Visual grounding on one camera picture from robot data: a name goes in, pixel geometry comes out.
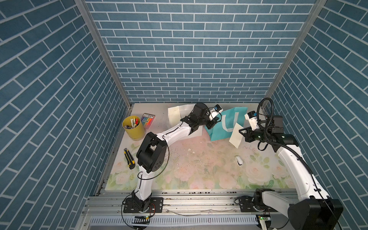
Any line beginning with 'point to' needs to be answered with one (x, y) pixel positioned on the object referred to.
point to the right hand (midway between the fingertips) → (242, 131)
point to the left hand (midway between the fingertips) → (221, 118)
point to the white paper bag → (185, 110)
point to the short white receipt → (236, 137)
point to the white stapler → (238, 160)
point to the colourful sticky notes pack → (147, 120)
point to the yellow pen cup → (133, 126)
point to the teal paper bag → (222, 130)
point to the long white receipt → (174, 115)
